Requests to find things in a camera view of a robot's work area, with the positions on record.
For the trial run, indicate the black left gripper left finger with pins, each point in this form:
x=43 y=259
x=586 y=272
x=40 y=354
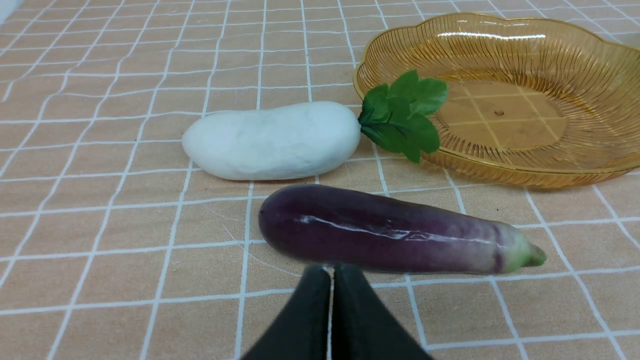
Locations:
x=299 y=331

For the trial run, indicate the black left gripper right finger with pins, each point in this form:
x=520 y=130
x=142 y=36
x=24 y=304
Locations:
x=362 y=326

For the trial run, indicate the white radish with green leaves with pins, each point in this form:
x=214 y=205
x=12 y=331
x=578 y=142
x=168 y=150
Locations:
x=308 y=139

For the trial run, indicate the checkered peach tablecloth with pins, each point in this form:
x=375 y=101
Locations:
x=114 y=247

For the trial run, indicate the light purple eggplant green stem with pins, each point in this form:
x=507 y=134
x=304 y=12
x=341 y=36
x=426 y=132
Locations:
x=333 y=225

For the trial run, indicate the amber ribbed glass plate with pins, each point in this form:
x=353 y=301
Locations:
x=533 y=102

